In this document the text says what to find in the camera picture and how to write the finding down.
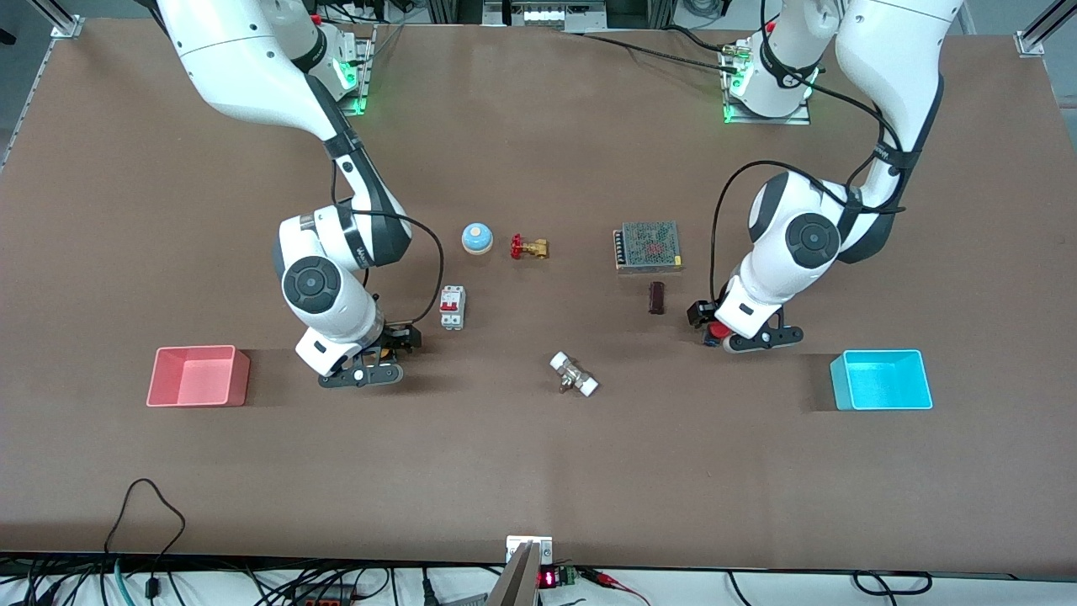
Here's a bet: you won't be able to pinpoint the pink plastic box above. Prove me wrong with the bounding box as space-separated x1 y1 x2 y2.
146 345 252 408

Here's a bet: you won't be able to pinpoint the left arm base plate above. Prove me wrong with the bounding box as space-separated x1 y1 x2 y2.
720 37 814 126

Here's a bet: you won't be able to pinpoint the black looped cable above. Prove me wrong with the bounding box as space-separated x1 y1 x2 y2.
102 478 187 600

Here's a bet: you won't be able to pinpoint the metal mesh power supply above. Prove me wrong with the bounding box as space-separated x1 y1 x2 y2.
613 221 684 273

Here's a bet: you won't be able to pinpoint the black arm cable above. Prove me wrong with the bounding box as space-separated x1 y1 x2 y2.
710 50 920 306
332 156 446 329

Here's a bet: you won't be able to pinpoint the aluminium frame profile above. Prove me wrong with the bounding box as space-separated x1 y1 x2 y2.
49 0 87 40
1013 0 1077 58

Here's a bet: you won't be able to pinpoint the white circuit breaker red switches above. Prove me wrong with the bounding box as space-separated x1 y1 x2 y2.
439 285 467 332

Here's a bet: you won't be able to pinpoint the metal fitting with white ends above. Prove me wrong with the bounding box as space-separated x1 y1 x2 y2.
549 351 599 398

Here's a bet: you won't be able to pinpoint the cyan plastic box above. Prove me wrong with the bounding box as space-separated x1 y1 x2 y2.
830 349 934 412

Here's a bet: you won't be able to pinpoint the black coiled cable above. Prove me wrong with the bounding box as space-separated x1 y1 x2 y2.
852 570 933 598

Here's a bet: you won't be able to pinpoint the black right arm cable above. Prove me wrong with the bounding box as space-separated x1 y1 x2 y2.
332 156 446 329

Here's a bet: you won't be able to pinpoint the black cable across table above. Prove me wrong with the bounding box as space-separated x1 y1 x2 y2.
579 32 735 68

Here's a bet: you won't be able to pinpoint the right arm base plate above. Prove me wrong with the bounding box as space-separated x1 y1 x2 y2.
335 20 377 116

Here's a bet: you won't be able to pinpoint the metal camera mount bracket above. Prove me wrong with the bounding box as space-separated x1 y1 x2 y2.
484 534 554 606

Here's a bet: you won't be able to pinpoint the metal equipment rack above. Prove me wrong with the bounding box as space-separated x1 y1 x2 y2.
482 0 608 35

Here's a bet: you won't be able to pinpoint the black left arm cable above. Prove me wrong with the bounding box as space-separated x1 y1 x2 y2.
710 50 920 306

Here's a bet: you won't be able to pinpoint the red clip wire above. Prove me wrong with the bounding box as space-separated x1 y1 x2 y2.
579 568 650 606

